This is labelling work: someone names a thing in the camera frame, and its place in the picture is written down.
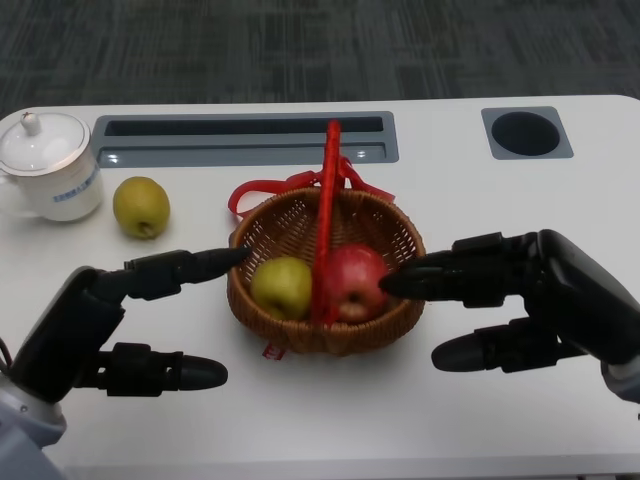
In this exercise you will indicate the grey recessed table tray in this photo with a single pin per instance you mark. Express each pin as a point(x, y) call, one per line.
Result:
point(240, 150)

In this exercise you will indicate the white mug lid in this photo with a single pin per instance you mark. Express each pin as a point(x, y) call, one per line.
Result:
point(42, 142)

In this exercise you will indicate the grey table cup holder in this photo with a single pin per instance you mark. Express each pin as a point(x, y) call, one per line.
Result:
point(525, 132)

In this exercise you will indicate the grey-white left robot arm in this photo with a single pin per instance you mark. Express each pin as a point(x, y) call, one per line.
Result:
point(25, 430)

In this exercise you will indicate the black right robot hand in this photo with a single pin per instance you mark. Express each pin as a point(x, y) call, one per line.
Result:
point(570, 300)

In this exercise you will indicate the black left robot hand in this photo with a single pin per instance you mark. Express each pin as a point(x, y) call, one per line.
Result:
point(65, 330)

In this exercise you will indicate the white ceramic mug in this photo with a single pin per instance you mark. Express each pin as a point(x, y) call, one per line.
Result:
point(65, 192)

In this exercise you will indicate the grey-white right robot arm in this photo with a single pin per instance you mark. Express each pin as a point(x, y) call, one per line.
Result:
point(625, 385)

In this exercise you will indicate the yellow-green pear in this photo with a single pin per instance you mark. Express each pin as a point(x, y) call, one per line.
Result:
point(141, 205)

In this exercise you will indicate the red apple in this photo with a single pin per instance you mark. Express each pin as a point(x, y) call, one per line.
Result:
point(352, 272)

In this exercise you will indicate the green apple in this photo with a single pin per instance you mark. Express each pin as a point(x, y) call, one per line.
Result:
point(280, 287)

